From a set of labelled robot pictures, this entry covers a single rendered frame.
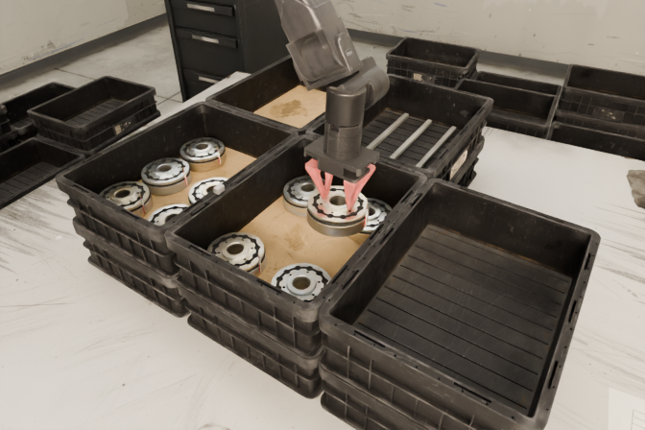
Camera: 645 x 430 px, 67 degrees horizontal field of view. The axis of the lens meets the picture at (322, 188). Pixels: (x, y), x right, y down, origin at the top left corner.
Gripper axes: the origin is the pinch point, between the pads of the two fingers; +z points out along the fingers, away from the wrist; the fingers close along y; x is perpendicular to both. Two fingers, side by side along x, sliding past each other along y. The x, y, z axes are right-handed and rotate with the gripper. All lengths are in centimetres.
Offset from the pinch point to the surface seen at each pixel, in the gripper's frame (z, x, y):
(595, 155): 21, -91, -32
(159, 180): 11.4, 3.4, 41.7
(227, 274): 5.8, 19.6, 6.6
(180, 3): 13, -108, 157
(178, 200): 14.5, 3.1, 37.0
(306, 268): 11.1, 6.7, 1.2
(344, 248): 13.5, -4.0, 0.2
